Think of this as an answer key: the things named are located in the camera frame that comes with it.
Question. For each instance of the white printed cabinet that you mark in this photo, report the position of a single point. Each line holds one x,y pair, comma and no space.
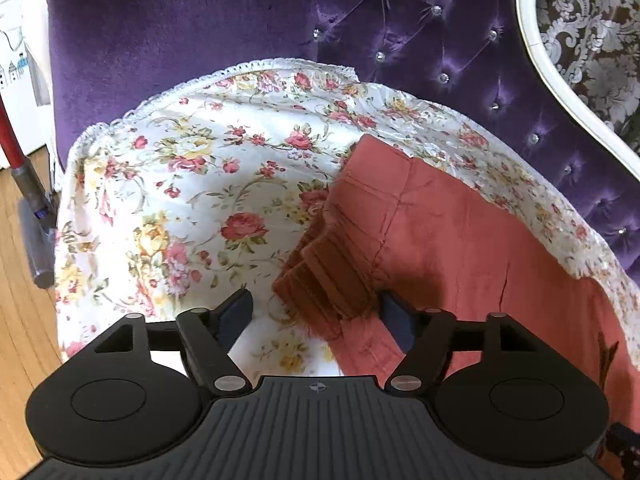
20,20

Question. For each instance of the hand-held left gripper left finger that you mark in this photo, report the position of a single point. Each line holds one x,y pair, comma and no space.
235,317

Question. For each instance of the terracotta pants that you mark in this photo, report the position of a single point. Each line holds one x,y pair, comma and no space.
450,240

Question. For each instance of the floral bed cover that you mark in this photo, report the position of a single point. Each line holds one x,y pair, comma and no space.
200,185

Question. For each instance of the red stick vacuum cleaner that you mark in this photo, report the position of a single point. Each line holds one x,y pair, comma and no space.
35,240

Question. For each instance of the purple tufted sofa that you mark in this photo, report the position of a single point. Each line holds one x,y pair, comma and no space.
175,25

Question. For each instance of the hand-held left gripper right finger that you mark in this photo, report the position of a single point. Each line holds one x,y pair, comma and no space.
397,321

